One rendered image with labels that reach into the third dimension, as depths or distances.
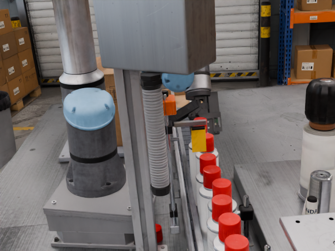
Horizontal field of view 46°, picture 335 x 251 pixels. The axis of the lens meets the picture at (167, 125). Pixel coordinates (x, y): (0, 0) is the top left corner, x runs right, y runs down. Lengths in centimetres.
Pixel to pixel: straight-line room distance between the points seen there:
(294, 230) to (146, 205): 40
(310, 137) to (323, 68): 369
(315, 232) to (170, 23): 33
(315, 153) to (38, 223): 72
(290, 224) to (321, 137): 47
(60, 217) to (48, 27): 473
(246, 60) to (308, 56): 91
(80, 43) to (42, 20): 461
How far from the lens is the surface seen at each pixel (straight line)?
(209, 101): 106
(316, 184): 76
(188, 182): 94
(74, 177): 97
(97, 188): 96
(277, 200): 102
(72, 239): 100
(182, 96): 197
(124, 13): 62
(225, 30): 507
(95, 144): 92
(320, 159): 96
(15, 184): 135
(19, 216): 118
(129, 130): 74
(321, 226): 50
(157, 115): 61
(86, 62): 101
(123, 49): 63
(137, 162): 78
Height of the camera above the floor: 143
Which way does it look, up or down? 22 degrees down
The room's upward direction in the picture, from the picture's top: 4 degrees counter-clockwise
